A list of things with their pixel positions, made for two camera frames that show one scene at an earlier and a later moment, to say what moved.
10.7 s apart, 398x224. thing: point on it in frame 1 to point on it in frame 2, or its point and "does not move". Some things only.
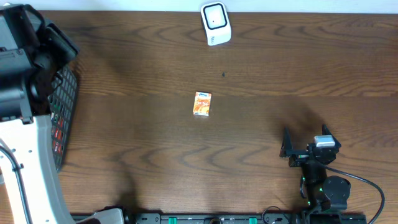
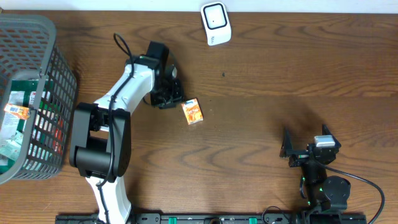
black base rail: x=242 y=218 does not move
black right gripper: x=299 y=156 does not move
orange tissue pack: x=202 y=103 to x=192 y=111
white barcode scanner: x=217 y=23 does not move
